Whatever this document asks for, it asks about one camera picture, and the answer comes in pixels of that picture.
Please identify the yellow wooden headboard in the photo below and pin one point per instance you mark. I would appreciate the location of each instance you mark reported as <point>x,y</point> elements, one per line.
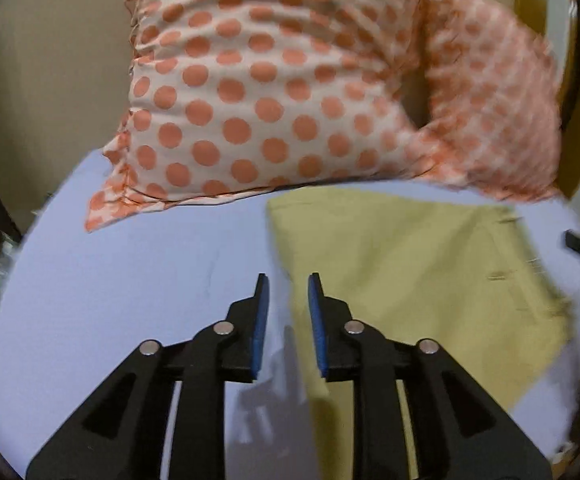
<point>567,75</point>

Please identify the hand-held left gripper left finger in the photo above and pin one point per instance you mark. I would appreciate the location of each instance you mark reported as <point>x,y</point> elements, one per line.
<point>260,330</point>

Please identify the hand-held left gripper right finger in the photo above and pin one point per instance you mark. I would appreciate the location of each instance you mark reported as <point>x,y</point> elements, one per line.
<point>316,330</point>

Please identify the orange polka dot pillow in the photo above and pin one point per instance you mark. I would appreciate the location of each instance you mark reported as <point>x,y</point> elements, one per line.
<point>265,80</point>

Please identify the orange checkered pillow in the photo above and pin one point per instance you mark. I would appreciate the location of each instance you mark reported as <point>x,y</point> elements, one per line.
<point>490,95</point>

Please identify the yellow-green pants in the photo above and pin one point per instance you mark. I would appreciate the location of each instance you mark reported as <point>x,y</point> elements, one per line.
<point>410,280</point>

